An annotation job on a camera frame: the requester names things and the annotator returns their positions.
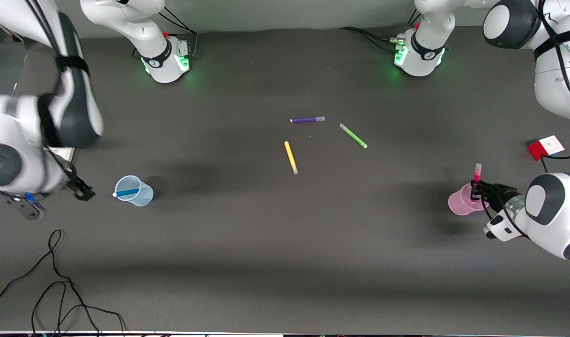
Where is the pink plastic cup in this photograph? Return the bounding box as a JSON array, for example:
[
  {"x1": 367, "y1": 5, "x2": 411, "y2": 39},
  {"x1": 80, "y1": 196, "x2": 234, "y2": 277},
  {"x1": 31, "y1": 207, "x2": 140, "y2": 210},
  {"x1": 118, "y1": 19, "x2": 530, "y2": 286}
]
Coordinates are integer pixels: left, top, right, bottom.
[{"x1": 448, "y1": 183, "x2": 490, "y2": 216}]

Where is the black base cable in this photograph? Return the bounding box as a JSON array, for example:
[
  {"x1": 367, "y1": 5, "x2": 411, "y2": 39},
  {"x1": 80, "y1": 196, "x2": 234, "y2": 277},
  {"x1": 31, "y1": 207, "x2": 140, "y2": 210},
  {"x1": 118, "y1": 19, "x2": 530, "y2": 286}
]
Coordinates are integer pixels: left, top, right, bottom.
[
  {"x1": 339, "y1": 27, "x2": 407, "y2": 47},
  {"x1": 156, "y1": 7, "x2": 199, "y2": 59}
]

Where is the light blue plastic cup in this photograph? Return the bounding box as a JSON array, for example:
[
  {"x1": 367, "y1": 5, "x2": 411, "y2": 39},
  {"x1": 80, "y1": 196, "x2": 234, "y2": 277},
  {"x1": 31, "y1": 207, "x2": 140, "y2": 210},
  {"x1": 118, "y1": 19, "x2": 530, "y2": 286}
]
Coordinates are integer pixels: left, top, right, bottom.
[{"x1": 114, "y1": 175, "x2": 154, "y2": 207}]

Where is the yellow marker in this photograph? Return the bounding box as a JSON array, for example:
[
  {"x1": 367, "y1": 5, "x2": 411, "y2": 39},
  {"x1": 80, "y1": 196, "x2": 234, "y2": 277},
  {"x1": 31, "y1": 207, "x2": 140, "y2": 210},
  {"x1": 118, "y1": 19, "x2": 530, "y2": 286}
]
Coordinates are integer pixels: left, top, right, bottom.
[{"x1": 284, "y1": 141, "x2": 299, "y2": 175}]

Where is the black right base cable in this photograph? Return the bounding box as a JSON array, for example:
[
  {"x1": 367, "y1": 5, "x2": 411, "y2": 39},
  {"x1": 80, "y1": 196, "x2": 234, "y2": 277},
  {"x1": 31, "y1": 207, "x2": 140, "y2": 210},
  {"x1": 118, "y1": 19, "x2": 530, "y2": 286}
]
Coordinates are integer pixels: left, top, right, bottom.
[{"x1": 156, "y1": 7, "x2": 199, "y2": 59}]

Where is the green marker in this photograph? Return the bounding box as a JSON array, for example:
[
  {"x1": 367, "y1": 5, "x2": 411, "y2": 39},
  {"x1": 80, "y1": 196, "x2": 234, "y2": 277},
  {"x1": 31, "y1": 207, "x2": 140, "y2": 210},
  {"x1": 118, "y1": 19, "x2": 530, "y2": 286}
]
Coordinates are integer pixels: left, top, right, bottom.
[{"x1": 339, "y1": 123, "x2": 368, "y2": 149}]

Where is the red and white box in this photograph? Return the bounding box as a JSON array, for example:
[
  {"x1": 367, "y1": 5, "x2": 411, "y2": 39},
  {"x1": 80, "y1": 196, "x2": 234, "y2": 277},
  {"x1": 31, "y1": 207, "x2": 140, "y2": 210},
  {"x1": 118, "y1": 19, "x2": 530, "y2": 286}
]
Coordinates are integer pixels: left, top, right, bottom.
[{"x1": 527, "y1": 135, "x2": 565, "y2": 161}]

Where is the black left base cable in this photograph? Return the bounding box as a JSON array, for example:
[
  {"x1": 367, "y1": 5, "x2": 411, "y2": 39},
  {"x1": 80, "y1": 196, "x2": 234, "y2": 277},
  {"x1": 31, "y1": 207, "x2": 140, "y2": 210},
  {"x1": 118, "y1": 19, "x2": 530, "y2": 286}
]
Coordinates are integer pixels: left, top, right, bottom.
[{"x1": 339, "y1": 27, "x2": 407, "y2": 47}]

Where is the black loose cable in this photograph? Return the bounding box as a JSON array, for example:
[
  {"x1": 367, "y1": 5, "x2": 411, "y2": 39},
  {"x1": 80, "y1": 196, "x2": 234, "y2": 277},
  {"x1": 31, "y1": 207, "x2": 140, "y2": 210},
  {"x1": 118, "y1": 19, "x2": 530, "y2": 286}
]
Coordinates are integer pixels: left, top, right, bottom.
[{"x1": 0, "y1": 229, "x2": 126, "y2": 337}]

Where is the pink marker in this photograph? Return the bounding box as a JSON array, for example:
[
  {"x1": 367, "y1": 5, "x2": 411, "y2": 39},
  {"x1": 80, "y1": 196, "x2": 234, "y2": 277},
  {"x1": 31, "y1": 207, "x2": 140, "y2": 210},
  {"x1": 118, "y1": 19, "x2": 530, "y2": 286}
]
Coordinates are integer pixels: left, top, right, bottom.
[{"x1": 472, "y1": 163, "x2": 483, "y2": 199}]

